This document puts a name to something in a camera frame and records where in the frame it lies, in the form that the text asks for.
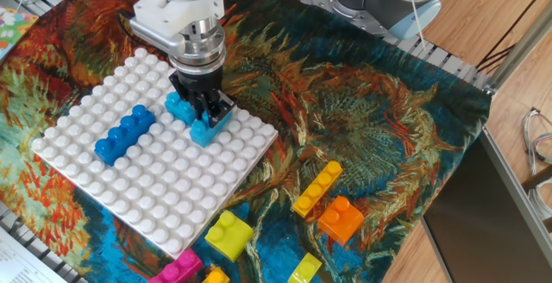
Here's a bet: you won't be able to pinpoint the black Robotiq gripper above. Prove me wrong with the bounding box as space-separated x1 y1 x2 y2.
168 66 236 129

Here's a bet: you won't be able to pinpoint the light blue three-stud block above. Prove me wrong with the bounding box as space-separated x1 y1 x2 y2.
189 109 234 148

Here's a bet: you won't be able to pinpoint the light blue square block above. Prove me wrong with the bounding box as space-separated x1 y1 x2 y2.
164 91 198 127

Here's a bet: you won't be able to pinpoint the dark blue four-stud block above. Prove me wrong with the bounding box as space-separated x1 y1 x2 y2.
93 104 157 167

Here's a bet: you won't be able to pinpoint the small yellow four-stud block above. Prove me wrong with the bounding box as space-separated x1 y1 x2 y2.
292 160 344 218

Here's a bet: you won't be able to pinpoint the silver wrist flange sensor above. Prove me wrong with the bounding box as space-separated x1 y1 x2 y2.
129 15 228 76

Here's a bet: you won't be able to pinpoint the white studded baseplate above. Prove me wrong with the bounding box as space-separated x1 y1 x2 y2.
30 47 279 258

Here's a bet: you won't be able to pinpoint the white wrist adapter block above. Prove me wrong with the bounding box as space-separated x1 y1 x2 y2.
132 0 226 38

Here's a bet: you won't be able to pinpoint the large lime two-stud block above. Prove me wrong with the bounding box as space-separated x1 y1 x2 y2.
204 210 254 263

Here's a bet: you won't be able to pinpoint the sunflower painting patterned cloth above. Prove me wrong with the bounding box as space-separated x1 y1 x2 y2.
0 0 492 283

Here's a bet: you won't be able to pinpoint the magenta three-stud block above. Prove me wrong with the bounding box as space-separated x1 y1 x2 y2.
147 248 204 283

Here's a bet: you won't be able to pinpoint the large yellow four-stud block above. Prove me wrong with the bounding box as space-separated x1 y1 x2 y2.
201 265 231 283

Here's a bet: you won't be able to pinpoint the orange two-stud block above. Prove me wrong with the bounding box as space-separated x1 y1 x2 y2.
317 195 365 248

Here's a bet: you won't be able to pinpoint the small lime block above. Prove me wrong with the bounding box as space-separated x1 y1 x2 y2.
286 251 323 283

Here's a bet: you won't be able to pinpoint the floral patterned sheet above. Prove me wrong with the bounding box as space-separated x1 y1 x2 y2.
0 5 40 62

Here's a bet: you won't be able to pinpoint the white zip tie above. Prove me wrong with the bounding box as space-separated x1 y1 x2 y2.
408 0 427 49

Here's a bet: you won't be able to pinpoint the printed white paper sheet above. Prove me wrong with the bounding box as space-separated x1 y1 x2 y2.
0 226 66 283

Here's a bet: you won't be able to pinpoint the dark grey panel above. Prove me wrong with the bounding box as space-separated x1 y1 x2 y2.
420 134 552 283

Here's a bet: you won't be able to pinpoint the aluminium bar beside panel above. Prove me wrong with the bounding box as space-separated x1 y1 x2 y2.
480 125 552 249

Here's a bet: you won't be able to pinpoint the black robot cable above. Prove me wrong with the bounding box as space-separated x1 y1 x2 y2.
116 9 137 38

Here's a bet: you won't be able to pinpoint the black floor cables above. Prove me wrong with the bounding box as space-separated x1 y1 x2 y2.
476 0 552 72

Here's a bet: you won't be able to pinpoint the aluminium frame post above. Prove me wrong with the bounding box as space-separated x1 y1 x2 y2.
482 0 552 97

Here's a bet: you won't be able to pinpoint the grey cable bundle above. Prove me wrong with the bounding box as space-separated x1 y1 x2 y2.
520 108 552 222

